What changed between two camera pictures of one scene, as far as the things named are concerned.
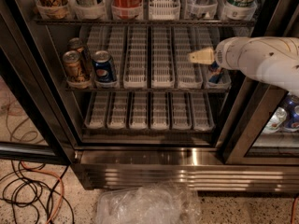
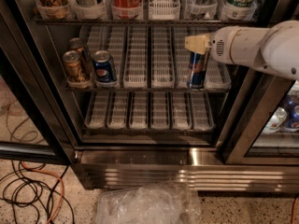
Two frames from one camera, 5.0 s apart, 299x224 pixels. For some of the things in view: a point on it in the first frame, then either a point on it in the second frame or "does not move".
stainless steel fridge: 138,115 does not move
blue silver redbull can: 216,73 to 197,70
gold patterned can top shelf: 52,2 does not move
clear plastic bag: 166,202 does not move
